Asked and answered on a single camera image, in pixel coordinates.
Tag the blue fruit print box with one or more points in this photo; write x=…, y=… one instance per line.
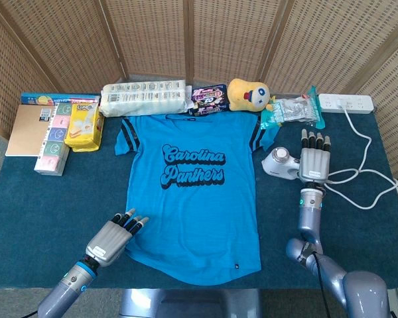
x=53, y=98

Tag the dark purple snack package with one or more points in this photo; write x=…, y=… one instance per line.
x=207, y=99

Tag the clear teal-edged plastic bag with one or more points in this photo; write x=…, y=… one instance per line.
x=298, y=111

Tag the rattan folding screen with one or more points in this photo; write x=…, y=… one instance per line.
x=69, y=43

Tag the pastel tissue box multipack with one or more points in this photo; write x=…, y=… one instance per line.
x=53, y=149

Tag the white handheld garment steamer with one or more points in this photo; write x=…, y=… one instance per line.
x=280, y=164

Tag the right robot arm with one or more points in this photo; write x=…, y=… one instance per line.
x=310, y=215

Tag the brown notebook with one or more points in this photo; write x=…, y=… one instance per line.
x=25, y=132

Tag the white tissue roll pack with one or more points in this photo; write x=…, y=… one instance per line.
x=142, y=97

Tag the yellow plush toy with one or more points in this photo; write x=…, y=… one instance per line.
x=248, y=94

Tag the mint green snack bag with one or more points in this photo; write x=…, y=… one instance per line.
x=272, y=116

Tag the white power strip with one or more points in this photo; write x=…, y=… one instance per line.
x=346, y=103

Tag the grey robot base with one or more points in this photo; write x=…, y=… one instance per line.
x=185, y=303

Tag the yellow biscuit bag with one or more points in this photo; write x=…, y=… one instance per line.
x=83, y=129

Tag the dark teal carpet cover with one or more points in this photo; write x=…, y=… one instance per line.
x=53, y=212

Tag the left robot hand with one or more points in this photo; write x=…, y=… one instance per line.
x=107, y=242

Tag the blue Carolina Panthers T-shirt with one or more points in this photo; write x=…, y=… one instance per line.
x=192, y=205

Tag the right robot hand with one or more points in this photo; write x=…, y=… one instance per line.
x=313, y=164

